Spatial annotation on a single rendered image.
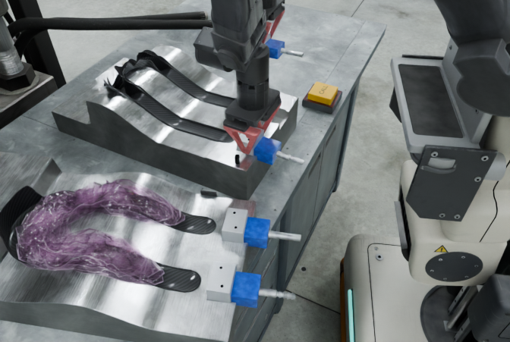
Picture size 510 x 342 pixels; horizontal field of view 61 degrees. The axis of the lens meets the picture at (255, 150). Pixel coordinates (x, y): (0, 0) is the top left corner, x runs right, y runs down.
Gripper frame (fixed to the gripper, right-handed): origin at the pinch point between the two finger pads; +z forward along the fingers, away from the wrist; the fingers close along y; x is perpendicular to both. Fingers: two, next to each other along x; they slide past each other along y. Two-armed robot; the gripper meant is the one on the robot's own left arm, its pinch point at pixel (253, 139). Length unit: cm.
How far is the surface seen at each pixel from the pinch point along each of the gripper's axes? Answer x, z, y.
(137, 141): -23.6, 4.1, 7.1
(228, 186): -2.3, 8.0, 7.0
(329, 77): 1.5, 11.0, -43.1
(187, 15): -50, 7, -51
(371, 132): 5, 92, -124
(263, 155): 3.2, 1.1, 2.1
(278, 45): -7.9, -3.8, -29.0
